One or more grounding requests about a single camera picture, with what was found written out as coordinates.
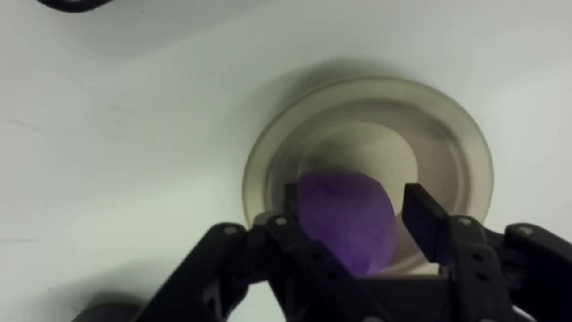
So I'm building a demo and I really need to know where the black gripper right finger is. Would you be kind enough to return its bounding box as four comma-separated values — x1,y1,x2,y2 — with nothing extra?
400,183,572,322

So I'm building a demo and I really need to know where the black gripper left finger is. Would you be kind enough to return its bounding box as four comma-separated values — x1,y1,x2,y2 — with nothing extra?
132,181,359,322

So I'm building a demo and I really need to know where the black pot with grey handle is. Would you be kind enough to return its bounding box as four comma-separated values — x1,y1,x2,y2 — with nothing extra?
34,0,114,13

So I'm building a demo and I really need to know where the beige round plate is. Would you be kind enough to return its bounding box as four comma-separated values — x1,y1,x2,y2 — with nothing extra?
241,75,497,283

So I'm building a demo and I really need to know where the purple plush toy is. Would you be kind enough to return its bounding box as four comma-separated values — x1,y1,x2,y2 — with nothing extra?
295,170,400,279

